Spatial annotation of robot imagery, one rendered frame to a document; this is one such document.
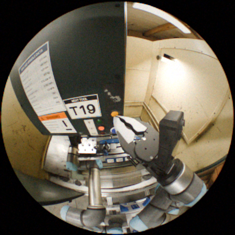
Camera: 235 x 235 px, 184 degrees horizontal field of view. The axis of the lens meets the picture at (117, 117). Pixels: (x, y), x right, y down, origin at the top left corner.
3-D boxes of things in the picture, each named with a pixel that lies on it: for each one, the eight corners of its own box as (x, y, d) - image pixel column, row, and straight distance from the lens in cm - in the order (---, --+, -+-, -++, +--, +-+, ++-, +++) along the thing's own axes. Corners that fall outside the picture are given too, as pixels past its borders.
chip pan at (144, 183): (162, 178, 146) (164, 178, 140) (51, 181, 180) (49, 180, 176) (159, 169, 143) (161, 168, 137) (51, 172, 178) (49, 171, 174)
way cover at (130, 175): (142, 181, 130) (146, 181, 115) (85, 185, 136) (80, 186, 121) (138, 164, 129) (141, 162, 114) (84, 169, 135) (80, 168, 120)
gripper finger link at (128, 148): (111, 137, 17) (138, 166, 15) (111, 134, 16) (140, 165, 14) (126, 127, 19) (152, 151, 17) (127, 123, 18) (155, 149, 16)
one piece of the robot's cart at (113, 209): (124, 225, 125) (124, 229, 118) (112, 226, 126) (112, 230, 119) (119, 204, 104) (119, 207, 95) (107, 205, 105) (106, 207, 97)
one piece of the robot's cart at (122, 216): (128, 227, 119) (129, 230, 114) (108, 229, 121) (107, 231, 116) (124, 208, 99) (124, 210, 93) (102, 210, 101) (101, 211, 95)
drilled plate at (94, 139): (96, 154, 99) (95, 153, 94) (77, 153, 109) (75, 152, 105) (97, 139, 108) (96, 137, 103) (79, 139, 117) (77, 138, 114)
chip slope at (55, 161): (80, 179, 138) (72, 179, 115) (51, 172, 178) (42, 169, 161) (83, 135, 160) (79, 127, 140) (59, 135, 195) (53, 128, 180)
